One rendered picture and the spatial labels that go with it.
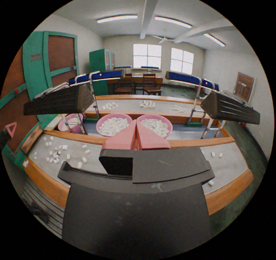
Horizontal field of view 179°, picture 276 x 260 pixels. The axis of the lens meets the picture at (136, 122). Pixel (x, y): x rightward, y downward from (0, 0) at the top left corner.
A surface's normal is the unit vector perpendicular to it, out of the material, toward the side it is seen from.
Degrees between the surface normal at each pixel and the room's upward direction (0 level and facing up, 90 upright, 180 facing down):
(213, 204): 0
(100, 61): 90
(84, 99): 90
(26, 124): 90
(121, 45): 90
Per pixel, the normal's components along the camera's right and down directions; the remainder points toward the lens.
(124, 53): 0.00, 0.61
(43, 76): 1.00, 0.04
